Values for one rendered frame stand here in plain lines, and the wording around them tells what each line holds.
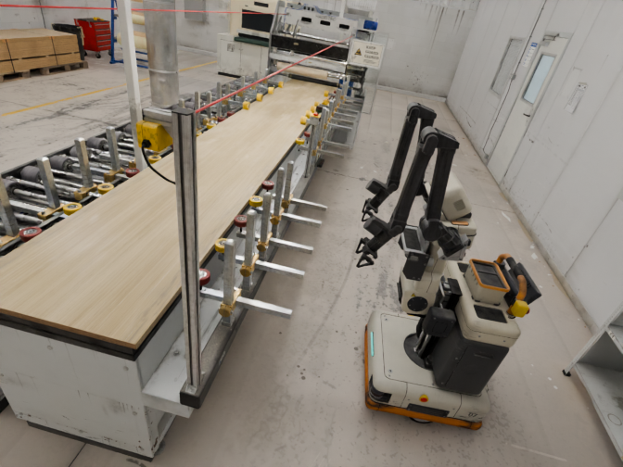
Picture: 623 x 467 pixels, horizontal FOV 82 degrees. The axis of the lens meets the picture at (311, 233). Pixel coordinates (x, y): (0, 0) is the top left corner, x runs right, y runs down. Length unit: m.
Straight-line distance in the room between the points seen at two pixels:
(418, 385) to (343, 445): 0.51
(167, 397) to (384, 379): 1.14
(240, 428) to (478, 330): 1.32
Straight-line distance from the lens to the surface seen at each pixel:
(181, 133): 0.89
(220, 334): 1.64
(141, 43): 10.17
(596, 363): 3.31
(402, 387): 2.18
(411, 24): 12.19
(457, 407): 2.30
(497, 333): 1.96
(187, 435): 2.20
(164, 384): 1.61
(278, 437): 2.19
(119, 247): 1.82
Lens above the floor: 1.94
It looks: 32 degrees down
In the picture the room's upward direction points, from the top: 10 degrees clockwise
